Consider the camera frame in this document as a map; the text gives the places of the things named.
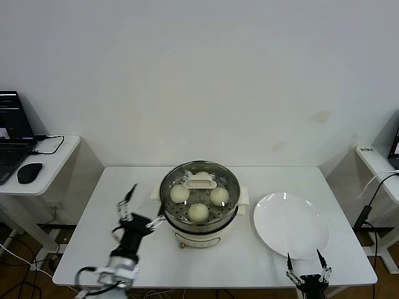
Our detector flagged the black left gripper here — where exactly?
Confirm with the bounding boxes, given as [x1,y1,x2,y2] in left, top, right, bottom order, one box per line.
[117,183,166,258]

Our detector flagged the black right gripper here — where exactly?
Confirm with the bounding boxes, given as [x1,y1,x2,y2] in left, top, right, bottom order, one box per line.
[286,249,334,299]

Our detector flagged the round glass pot lid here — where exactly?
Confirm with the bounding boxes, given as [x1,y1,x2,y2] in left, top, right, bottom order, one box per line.
[160,160,241,224]

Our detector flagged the stainless steel steamer basket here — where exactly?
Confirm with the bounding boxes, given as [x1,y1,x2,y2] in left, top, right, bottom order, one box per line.
[150,161,250,231]

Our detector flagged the white round plate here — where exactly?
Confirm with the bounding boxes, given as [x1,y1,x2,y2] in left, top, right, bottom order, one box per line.
[253,192,330,260]

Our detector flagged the cream electric cooking pot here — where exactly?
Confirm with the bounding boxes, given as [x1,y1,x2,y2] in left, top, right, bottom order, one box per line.
[150,189,247,250]

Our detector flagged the black metal base bar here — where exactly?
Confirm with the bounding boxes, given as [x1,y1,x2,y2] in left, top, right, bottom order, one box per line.
[353,225,397,232]

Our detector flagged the white rounded side table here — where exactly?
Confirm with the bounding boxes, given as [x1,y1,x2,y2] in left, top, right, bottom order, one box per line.
[0,134,105,259]

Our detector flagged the black computer mouse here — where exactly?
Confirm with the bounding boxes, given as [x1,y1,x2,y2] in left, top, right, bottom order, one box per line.
[16,162,44,184]

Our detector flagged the black open laptop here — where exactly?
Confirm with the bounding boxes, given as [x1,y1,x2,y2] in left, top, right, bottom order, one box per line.
[0,90,37,186]

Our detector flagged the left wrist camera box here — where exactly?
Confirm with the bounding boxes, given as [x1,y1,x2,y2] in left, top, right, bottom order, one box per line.
[96,264,140,285]

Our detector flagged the white cables under table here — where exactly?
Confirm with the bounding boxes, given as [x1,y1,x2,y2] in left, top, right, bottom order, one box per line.
[124,288,177,299]

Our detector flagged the black laptop charger cable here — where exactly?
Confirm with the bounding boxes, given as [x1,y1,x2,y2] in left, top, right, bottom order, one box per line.
[29,134,65,156]

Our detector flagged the white cable on side table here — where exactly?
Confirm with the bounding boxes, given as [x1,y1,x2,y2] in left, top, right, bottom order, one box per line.
[355,169,399,200]

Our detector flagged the white floor cable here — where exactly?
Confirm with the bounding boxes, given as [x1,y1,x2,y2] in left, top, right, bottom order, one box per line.
[0,242,54,277]

